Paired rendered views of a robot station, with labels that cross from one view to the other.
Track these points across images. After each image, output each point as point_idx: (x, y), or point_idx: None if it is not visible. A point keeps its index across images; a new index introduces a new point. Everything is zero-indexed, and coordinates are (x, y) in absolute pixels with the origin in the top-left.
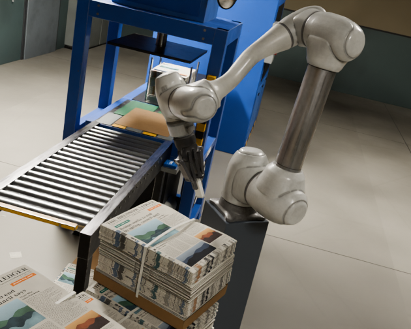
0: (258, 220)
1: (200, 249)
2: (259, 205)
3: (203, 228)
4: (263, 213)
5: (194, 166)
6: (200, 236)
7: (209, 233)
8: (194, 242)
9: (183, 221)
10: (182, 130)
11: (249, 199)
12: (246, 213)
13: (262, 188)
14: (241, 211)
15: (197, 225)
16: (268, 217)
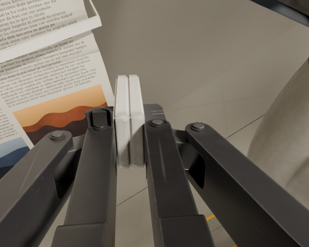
0: None
1: None
2: (271, 141)
3: (86, 82)
4: (258, 134)
5: (151, 210)
6: (36, 118)
7: (78, 111)
8: None
9: (42, 15)
10: None
11: (300, 94)
12: None
13: None
14: (303, 3)
15: (78, 61)
16: (250, 145)
